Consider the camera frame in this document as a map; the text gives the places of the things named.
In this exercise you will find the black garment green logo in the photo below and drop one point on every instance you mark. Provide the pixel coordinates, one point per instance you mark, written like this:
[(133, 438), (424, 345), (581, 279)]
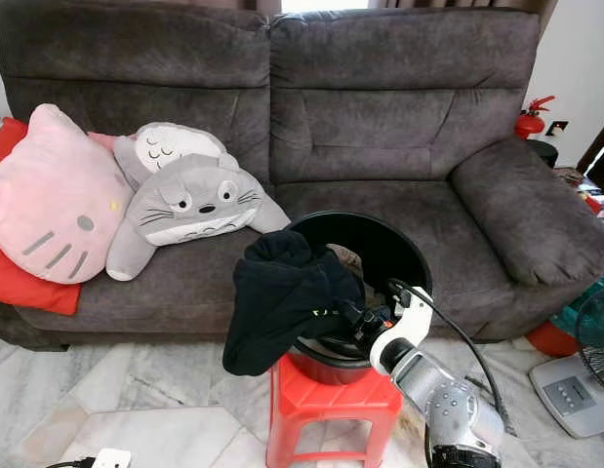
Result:
[(282, 297)]

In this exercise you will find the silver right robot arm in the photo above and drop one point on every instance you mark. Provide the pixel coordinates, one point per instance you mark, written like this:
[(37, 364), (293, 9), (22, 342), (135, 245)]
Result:
[(453, 409)]

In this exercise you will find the brown cloth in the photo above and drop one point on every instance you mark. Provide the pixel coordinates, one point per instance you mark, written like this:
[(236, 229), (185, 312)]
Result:
[(345, 261)]

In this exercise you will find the black bucket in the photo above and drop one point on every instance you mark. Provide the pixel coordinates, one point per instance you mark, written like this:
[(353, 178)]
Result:
[(389, 249)]

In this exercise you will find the red plastic stool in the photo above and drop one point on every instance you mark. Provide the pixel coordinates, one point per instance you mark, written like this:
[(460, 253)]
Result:
[(331, 405)]

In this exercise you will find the red plastic basin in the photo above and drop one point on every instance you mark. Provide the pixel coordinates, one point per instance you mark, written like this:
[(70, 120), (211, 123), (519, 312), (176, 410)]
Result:
[(550, 339)]

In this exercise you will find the large grey totoro plush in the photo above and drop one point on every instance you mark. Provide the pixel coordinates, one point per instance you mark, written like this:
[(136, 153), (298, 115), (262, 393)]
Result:
[(194, 200)]

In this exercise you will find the grey fabric sofa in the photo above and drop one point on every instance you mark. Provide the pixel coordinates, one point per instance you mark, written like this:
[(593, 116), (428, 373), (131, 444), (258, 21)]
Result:
[(389, 107)]

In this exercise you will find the teal white floor fan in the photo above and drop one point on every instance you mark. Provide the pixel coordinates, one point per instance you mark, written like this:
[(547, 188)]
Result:
[(570, 390)]

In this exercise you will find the red cushion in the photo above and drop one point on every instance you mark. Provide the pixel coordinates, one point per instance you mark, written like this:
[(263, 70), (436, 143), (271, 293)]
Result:
[(19, 283)]

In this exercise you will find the small grey totoro plush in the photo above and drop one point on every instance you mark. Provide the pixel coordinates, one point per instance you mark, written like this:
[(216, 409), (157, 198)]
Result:
[(175, 146)]

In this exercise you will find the red fire extinguisher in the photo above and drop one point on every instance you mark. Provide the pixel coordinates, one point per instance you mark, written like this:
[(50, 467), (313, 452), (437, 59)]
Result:
[(531, 119)]

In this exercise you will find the pink cat cushion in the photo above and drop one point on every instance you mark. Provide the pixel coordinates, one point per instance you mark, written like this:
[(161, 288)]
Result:
[(53, 205)]

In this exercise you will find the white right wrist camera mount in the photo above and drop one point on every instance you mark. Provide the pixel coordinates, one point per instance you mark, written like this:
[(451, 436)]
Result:
[(409, 322)]

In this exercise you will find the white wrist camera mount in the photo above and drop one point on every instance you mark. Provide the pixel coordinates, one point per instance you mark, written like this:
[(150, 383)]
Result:
[(111, 458), (409, 322)]

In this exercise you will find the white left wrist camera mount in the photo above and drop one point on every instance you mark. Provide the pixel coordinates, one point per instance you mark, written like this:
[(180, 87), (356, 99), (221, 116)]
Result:
[(111, 458)]

